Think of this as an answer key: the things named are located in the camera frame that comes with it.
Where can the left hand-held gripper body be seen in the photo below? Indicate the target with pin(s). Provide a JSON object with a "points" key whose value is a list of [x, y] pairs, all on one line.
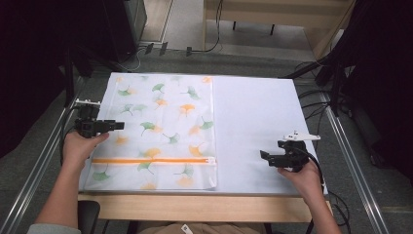
{"points": [[87, 125]]}

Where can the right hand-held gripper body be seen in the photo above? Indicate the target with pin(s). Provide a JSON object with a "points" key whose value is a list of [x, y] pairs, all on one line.
{"points": [[293, 155]]}

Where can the leaf print mesh laundry bag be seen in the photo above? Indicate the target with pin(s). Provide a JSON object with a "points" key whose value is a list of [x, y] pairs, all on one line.
{"points": [[162, 130]]}

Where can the person's left hand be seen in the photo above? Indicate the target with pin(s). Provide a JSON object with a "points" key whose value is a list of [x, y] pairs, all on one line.
{"points": [[78, 148]]}

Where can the person's right hand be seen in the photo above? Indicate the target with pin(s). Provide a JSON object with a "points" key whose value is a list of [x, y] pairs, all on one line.
{"points": [[302, 182]]}

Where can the white table mat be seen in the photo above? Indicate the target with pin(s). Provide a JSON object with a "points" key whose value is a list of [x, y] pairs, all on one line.
{"points": [[259, 130]]}

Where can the wooden table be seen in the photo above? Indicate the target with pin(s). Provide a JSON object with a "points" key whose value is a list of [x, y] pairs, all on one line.
{"points": [[201, 208]]}

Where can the black chair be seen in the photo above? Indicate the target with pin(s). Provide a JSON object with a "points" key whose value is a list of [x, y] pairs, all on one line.
{"points": [[88, 216]]}

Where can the black curtain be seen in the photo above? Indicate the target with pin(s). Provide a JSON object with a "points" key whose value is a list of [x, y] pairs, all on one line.
{"points": [[35, 48], [383, 81]]}

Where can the grey sleeve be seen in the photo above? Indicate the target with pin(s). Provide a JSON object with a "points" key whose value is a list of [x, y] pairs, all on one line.
{"points": [[53, 229]]}

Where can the light wooden bench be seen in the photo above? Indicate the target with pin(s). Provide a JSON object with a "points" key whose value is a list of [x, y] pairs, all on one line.
{"points": [[276, 13]]}

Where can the aluminium floor rail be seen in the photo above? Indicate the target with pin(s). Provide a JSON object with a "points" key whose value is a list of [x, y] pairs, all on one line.
{"points": [[354, 169], [32, 182]]}

